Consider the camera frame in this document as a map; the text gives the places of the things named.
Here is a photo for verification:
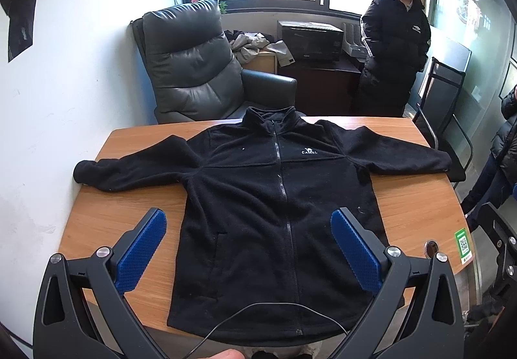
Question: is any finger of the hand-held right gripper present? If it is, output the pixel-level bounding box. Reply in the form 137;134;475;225
479;201;517;295

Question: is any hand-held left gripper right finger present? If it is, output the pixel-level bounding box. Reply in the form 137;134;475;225
330;206;463;359

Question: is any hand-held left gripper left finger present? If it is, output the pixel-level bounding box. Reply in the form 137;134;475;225
33;208;168;359

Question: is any black fleece jacket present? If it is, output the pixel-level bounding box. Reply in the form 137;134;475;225
73;106;452;347

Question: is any pile of light clothes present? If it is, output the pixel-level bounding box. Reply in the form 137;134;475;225
224;30;288;65

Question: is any green square sticker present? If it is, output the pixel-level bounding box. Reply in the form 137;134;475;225
453;227;474;266

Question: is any black mesh office chair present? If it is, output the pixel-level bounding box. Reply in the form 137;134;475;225
412;57;474;183

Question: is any dark wooden cabinet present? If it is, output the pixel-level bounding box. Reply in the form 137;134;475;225
277;54;362;116

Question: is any grey leather armchair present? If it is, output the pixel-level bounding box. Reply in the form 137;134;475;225
131;0;297;126

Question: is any light wooden cabinet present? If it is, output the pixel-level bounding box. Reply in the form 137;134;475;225
242;50;277;75

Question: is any white file rack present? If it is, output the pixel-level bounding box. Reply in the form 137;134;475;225
341;22;369;59

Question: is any black microwave oven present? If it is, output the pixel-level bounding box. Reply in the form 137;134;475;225
277;20;345;63

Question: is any thin black cable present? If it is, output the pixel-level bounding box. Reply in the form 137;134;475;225
182;303;348;359

